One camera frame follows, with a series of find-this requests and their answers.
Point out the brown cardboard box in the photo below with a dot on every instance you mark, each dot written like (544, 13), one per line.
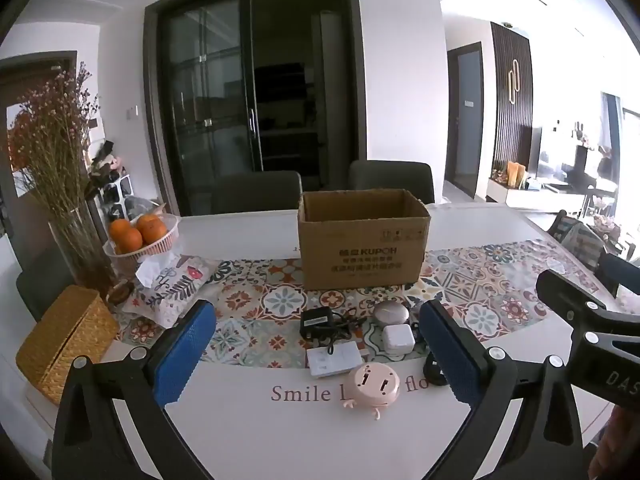
(360, 255)

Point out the glass vase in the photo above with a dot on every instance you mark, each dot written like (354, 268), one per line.
(80, 255)

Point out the woven straw box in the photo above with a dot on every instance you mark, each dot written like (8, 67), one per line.
(65, 335)

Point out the grey oval device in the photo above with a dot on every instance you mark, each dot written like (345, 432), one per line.
(390, 312)

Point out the black framed glass door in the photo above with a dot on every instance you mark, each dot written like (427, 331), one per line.
(225, 85)

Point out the blue chair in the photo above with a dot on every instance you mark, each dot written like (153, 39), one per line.
(622, 272)

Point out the dark dining chair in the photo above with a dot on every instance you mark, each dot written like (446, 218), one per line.
(40, 285)
(390, 177)
(257, 192)

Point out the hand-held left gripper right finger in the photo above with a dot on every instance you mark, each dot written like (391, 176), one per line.
(450, 355)

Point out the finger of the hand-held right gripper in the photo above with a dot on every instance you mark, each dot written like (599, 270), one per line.
(565, 292)

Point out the patterned table runner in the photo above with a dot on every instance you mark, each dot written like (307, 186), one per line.
(280, 300)

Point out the white adapter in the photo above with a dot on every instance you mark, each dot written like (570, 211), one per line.
(330, 360)

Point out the pink round device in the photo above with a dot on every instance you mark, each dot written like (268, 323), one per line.
(372, 385)

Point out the orange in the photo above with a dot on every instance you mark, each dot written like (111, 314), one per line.
(152, 229)
(117, 227)
(131, 241)

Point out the white fruit basket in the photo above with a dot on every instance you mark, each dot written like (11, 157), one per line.
(160, 247)

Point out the dark framed doorway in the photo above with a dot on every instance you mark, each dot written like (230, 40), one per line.
(465, 120)

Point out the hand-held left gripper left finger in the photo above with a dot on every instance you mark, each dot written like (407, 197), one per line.
(185, 355)

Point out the white cube charger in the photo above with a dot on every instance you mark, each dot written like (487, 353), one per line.
(397, 341)

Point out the floral tissue pack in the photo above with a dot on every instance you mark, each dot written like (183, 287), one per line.
(170, 285)

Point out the black plug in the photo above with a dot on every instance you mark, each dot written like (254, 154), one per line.
(435, 375)

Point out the dark slatted wall panel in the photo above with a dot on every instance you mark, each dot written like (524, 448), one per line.
(510, 110)

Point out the white shelf unit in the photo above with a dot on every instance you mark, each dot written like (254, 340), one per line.
(117, 192)

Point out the plaid cushion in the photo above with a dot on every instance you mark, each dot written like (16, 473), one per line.
(577, 240)

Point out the dried flower bunch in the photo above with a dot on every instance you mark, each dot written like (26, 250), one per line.
(50, 150)

